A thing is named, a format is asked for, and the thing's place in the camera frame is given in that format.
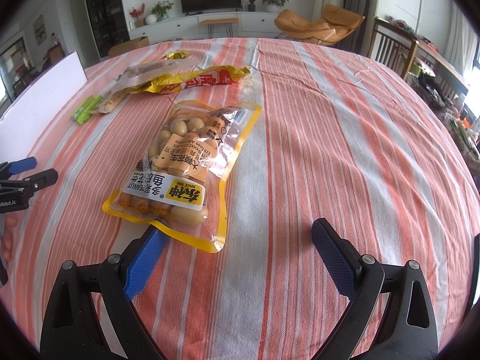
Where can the long yellow snack packet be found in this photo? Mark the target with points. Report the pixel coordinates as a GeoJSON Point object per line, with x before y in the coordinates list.
{"type": "Point", "coordinates": [202, 78]}

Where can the wooden side table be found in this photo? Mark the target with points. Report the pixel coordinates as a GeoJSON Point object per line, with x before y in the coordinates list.
{"type": "Point", "coordinates": [438, 58]}

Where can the brown cardboard box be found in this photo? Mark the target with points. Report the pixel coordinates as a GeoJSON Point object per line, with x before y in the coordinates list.
{"type": "Point", "coordinates": [129, 47]}

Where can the orange striped tablecloth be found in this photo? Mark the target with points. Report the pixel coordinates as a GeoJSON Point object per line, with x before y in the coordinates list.
{"type": "Point", "coordinates": [318, 150]}

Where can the round white vase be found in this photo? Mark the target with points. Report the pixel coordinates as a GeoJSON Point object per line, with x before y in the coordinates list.
{"type": "Point", "coordinates": [151, 19]}

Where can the red flower arrangement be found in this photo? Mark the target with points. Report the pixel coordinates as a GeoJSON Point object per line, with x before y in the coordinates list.
{"type": "Point", "coordinates": [137, 12]}

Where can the green stick packet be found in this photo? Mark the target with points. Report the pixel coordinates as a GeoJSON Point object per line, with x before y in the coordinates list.
{"type": "Point", "coordinates": [87, 109]}

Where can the beige stick packet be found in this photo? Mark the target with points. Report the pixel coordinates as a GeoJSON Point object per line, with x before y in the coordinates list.
{"type": "Point", "coordinates": [110, 102]}

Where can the wall painting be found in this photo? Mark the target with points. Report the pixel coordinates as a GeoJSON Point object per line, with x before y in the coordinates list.
{"type": "Point", "coordinates": [39, 30]}

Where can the orange lounge chair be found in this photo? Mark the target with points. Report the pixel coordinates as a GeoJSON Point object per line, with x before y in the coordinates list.
{"type": "Point", "coordinates": [311, 26]}

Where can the woven basket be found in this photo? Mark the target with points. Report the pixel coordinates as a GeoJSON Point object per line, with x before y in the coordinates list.
{"type": "Point", "coordinates": [463, 127]}

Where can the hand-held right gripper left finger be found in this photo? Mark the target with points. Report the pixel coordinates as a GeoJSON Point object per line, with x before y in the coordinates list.
{"type": "Point", "coordinates": [144, 262]}

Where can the small wooden bench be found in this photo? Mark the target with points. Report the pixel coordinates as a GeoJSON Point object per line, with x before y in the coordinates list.
{"type": "Point", "coordinates": [218, 21]}

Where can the white cardboard box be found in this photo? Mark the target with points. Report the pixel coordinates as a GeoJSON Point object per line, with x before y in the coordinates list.
{"type": "Point", "coordinates": [45, 93]}

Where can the black glass cabinet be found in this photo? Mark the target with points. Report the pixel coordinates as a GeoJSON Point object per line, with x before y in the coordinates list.
{"type": "Point", "coordinates": [105, 11]}

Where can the clear yellow peanut packet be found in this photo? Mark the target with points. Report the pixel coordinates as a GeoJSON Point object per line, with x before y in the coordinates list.
{"type": "Point", "coordinates": [180, 165]}

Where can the green plant in vase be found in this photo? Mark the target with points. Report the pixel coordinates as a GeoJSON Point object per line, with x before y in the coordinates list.
{"type": "Point", "coordinates": [162, 9]}

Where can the person's left hand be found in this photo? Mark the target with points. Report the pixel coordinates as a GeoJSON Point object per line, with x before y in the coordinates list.
{"type": "Point", "coordinates": [7, 240]}

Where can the white television cabinet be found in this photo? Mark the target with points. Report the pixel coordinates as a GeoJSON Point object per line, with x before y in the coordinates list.
{"type": "Point", "coordinates": [172, 22]}

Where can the white curtain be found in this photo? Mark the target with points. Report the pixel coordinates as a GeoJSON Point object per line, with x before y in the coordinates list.
{"type": "Point", "coordinates": [457, 41]}

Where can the small potted plant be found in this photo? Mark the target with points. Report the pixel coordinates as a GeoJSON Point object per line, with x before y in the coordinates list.
{"type": "Point", "coordinates": [251, 3]}

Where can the dark wooden chair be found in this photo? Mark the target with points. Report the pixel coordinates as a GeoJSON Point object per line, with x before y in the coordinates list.
{"type": "Point", "coordinates": [390, 45]}

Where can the bowl of dark items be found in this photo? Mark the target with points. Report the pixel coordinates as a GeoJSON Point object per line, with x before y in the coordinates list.
{"type": "Point", "coordinates": [431, 88]}

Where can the green container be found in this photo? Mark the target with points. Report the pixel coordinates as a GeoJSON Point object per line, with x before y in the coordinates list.
{"type": "Point", "coordinates": [419, 68]}

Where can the small yellow snack packet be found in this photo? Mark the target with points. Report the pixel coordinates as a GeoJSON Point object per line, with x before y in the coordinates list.
{"type": "Point", "coordinates": [178, 55]}

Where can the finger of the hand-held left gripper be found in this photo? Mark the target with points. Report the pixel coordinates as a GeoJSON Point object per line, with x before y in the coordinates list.
{"type": "Point", "coordinates": [22, 164]}
{"type": "Point", "coordinates": [41, 178]}

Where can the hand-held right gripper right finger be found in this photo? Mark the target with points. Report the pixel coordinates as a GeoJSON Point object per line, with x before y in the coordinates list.
{"type": "Point", "coordinates": [333, 258]}

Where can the grey curtain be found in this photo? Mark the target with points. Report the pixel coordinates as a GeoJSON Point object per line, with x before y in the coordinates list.
{"type": "Point", "coordinates": [360, 0]}

